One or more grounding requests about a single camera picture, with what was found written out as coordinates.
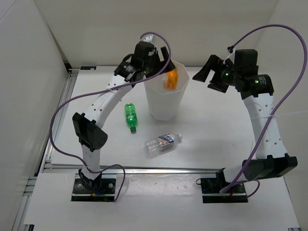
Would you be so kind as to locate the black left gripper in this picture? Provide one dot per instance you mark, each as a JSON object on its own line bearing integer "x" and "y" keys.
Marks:
{"x": 159, "y": 63}

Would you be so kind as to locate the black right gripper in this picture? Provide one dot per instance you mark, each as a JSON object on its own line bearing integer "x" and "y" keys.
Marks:
{"x": 212, "y": 64}

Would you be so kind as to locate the clear bottle red blue label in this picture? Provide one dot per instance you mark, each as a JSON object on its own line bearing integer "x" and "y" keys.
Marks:
{"x": 162, "y": 144}

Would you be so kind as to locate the blue left corner label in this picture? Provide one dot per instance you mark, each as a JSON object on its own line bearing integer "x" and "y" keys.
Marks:
{"x": 88, "y": 68}

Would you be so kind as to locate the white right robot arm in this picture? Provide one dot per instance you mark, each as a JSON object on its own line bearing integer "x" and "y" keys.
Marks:
{"x": 269, "y": 158}

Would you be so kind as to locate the orange juice bottle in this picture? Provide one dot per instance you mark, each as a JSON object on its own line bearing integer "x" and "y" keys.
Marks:
{"x": 172, "y": 80}

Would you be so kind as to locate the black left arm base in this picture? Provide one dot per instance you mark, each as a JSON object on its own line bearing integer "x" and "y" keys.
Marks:
{"x": 104, "y": 192}

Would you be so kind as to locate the green plastic soda bottle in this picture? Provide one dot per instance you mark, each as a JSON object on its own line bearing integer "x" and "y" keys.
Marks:
{"x": 131, "y": 116}

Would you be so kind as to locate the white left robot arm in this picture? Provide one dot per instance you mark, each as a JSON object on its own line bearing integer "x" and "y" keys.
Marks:
{"x": 88, "y": 125}

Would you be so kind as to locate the aluminium table frame rail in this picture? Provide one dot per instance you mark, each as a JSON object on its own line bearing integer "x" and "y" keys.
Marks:
{"x": 160, "y": 193}

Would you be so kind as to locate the white octagonal plastic bin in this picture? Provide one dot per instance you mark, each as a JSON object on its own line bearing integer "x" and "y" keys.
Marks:
{"x": 163, "y": 103}

